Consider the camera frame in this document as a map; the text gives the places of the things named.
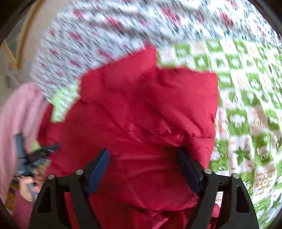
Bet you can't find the green white patterned bedsheet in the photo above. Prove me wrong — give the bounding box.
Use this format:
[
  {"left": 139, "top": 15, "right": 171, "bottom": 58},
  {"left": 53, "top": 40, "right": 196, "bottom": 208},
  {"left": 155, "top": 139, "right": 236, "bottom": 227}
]
[{"left": 32, "top": 38, "right": 282, "bottom": 229}]

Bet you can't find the pink floral quilt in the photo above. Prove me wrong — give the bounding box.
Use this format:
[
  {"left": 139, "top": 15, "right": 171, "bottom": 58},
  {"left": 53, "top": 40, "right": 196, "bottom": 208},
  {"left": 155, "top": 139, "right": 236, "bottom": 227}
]
[{"left": 30, "top": 1, "right": 281, "bottom": 99}]

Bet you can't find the red puffy jacket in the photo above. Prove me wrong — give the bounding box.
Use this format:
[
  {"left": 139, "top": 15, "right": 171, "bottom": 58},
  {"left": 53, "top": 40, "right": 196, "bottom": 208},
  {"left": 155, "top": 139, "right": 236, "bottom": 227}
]
[{"left": 37, "top": 47, "right": 218, "bottom": 228}]

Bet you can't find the pink cloth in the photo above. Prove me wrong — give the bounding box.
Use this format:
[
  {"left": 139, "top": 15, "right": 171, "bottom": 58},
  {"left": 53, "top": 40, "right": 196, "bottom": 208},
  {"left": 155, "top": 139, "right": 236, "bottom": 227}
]
[{"left": 0, "top": 83, "right": 48, "bottom": 203}]

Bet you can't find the person's left hand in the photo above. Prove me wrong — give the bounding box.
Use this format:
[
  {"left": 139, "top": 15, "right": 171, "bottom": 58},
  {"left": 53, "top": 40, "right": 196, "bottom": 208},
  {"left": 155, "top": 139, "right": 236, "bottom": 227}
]
[{"left": 19, "top": 168, "right": 45, "bottom": 203}]

